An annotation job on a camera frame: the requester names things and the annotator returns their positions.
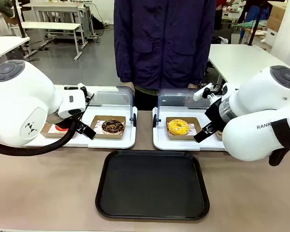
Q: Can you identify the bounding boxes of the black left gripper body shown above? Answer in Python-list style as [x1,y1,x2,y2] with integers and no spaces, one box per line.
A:
[47,111,74,125]

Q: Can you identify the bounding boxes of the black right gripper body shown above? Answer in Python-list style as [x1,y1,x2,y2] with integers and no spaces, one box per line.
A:
[204,97,230,129]

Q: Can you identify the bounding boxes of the red glazed donut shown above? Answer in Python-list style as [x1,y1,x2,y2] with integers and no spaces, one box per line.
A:
[55,123,70,132]

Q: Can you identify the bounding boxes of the chocolate sprinkled donut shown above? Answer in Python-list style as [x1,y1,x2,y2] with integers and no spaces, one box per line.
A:
[101,118,125,135]

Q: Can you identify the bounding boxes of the yellow glazed donut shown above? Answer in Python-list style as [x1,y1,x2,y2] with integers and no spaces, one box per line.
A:
[167,118,191,136]

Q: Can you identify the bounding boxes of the black plastic serving tray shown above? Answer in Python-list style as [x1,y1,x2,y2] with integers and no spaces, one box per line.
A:
[95,149,210,221]

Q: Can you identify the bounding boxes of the white display case base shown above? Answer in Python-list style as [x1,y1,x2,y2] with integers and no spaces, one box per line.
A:
[152,106,227,152]
[24,105,138,149]

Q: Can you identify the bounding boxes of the clear display case lid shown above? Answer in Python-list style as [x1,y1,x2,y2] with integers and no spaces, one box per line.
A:
[87,86,136,121]
[157,87,210,121]

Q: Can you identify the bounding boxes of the large white table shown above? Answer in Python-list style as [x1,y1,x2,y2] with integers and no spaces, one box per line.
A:
[207,43,290,86]

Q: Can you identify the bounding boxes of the black trousers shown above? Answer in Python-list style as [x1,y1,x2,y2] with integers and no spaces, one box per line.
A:
[134,85,160,111]

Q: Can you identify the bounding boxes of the person in navy jacket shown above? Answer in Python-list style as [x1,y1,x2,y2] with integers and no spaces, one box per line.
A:
[113,0,217,90]

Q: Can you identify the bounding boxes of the white bench table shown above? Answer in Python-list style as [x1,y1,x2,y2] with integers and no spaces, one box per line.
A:
[21,21,82,61]

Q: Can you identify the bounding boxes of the black stand pole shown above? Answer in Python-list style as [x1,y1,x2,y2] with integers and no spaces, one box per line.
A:
[247,0,269,46]
[11,0,27,39]

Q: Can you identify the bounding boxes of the person in red top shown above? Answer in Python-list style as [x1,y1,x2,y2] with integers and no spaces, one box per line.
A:
[215,0,236,31]

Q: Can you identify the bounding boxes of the white pillar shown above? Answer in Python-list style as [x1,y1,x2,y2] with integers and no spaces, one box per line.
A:
[270,0,290,71]

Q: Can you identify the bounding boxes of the brown cardboard box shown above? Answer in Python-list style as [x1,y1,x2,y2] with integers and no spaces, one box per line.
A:
[266,1,286,32]

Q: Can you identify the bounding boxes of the dark green bag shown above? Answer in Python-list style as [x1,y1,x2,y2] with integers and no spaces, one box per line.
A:
[0,0,15,17]

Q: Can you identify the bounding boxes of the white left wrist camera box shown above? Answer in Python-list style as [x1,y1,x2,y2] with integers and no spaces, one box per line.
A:
[57,83,88,119]

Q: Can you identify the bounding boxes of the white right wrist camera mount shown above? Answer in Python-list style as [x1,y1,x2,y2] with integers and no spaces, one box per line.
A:
[193,83,215,102]

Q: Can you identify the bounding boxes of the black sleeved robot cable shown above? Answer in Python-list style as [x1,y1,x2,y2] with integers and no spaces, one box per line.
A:
[0,118,77,153]

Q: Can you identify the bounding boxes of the black strap on arm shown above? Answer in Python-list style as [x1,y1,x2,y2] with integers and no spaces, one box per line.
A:
[268,118,290,167]

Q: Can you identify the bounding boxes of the white desk with frame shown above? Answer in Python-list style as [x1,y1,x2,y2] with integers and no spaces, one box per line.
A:
[21,1,100,44]

